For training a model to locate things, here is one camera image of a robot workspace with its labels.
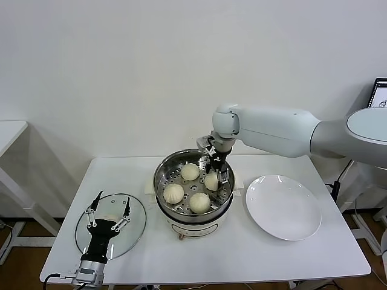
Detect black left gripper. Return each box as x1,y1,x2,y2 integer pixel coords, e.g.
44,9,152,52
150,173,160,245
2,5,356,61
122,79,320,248
83,190,132,261

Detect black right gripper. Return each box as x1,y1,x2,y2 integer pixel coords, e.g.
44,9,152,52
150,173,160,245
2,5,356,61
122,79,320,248
198,153,229,192

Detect white steamed baozi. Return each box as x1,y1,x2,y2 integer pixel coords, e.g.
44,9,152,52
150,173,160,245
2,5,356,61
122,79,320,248
163,183,185,204
189,192,211,214
204,172,220,192
180,163,200,181

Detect round glass lid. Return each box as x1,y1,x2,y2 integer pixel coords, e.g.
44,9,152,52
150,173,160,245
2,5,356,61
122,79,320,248
74,193,147,260

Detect stainless steel steamer basket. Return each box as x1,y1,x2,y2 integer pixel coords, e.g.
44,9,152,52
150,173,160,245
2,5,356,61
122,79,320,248
153,149,236,216

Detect white round plate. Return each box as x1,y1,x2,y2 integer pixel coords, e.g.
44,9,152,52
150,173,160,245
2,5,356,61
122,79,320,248
245,175,322,242

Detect empty white side table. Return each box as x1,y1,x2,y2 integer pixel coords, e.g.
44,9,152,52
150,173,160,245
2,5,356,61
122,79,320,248
0,120,63,266

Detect white side table with laptop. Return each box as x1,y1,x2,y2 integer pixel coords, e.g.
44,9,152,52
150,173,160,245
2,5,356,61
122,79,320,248
337,156,387,257

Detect dark laptop computer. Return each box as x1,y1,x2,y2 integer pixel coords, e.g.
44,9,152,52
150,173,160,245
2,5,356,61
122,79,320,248
369,77,387,109

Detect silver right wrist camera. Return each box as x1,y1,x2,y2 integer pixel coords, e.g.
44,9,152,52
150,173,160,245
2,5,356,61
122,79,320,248
196,135,217,150

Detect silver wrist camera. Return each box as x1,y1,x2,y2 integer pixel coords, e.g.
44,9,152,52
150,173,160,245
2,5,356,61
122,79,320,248
196,135,217,150
59,272,80,285

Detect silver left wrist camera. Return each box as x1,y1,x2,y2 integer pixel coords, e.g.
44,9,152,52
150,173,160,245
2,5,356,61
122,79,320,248
59,272,80,285

